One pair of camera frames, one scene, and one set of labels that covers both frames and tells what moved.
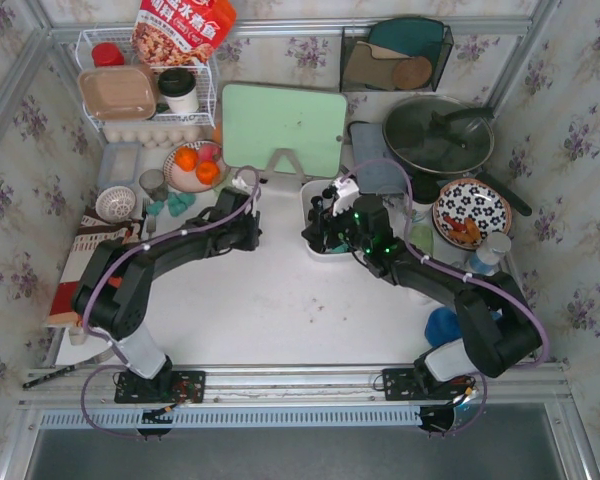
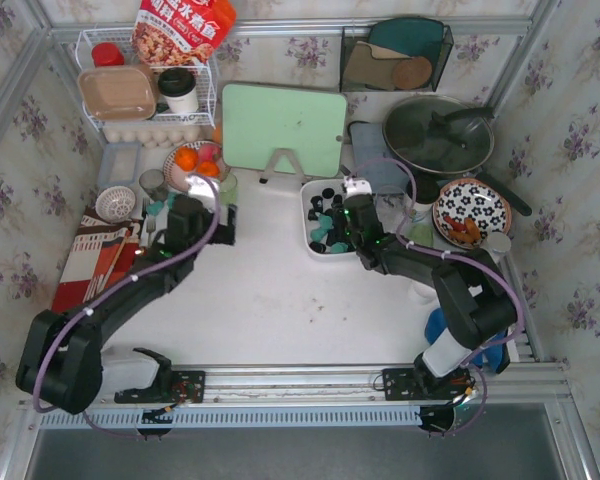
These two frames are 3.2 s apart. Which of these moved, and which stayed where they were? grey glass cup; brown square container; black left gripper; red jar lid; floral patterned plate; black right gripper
Moved: black right gripper; black left gripper
Stayed: red jar lid; grey glass cup; brown square container; floral patterned plate
